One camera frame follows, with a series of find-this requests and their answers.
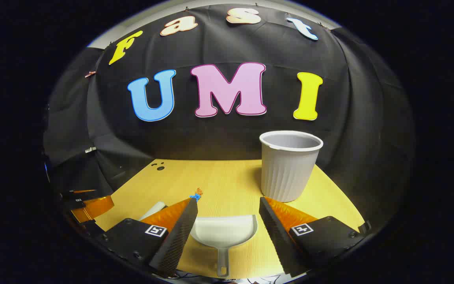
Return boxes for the white ribbed garbage bin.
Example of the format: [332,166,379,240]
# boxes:
[259,131,324,203]

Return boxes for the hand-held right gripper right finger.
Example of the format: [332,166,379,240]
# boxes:
[259,196,365,278]

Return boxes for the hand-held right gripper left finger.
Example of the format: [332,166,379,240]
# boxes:
[96,198,199,277]

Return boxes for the small white broom black bristles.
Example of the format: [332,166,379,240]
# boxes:
[138,201,167,221]

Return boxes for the white plastic dustpan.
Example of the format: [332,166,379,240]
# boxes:
[190,214,258,278]

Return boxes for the wooden desktop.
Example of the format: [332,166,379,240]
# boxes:
[93,159,365,278]

